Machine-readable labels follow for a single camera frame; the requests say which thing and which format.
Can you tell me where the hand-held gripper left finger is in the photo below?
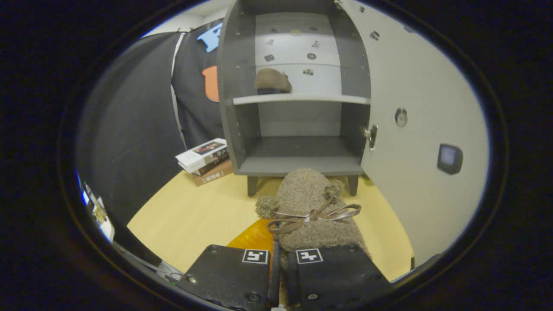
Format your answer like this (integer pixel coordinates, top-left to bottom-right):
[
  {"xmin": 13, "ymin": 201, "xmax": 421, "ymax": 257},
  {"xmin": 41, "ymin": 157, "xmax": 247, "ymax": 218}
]
[{"xmin": 184, "ymin": 218, "xmax": 281, "ymax": 309}]

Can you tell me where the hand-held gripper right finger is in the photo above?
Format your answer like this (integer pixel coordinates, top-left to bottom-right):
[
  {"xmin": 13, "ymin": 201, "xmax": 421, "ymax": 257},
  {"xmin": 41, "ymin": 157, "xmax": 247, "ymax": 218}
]
[{"xmin": 287, "ymin": 245, "xmax": 391, "ymax": 309}]

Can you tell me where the brown fuzzy shoe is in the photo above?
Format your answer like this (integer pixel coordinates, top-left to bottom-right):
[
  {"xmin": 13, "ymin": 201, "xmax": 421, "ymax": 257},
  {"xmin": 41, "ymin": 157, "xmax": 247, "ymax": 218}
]
[
  {"xmin": 254, "ymin": 68, "xmax": 292, "ymax": 95},
  {"xmin": 255, "ymin": 168, "xmax": 370, "ymax": 260}
]

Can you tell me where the grey shoe cabinet door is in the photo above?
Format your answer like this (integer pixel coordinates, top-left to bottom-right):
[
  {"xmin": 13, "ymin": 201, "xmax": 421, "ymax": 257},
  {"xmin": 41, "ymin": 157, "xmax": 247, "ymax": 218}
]
[{"xmin": 337, "ymin": 0, "xmax": 489, "ymax": 268}]

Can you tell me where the grey shoe cabinet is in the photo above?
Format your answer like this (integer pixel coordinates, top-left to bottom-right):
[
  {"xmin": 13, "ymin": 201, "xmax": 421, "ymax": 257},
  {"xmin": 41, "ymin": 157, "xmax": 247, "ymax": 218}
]
[{"xmin": 217, "ymin": 0, "xmax": 372, "ymax": 197}]

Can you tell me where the brown book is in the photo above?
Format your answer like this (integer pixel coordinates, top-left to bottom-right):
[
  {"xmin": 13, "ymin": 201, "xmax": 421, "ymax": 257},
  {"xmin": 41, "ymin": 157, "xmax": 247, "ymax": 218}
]
[{"xmin": 190, "ymin": 159, "xmax": 234, "ymax": 187}]

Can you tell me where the black book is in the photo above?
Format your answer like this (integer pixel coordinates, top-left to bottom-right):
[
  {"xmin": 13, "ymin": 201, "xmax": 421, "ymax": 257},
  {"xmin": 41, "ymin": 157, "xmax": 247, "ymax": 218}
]
[{"xmin": 192, "ymin": 149, "xmax": 229, "ymax": 176}]

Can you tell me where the white book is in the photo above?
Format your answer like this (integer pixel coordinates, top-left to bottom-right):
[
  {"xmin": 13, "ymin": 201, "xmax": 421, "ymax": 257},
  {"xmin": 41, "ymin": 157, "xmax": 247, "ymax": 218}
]
[{"xmin": 175, "ymin": 138, "xmax": 228, "ymax": 172}]

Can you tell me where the blurred colourful clutter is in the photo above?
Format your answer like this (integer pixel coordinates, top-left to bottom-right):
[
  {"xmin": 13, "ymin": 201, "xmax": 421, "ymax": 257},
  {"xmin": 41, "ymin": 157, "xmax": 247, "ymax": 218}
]
[{"xmin": 78, "ymin": 173, "xmax": 115, "ymax": 242}]

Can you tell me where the black backdrop cloth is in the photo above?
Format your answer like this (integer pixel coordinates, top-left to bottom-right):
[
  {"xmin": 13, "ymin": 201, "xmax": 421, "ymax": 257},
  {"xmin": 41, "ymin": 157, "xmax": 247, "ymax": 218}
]
[{"xmin": 77, "ymin": 22, "xmax": 225, "ymax": 260}]

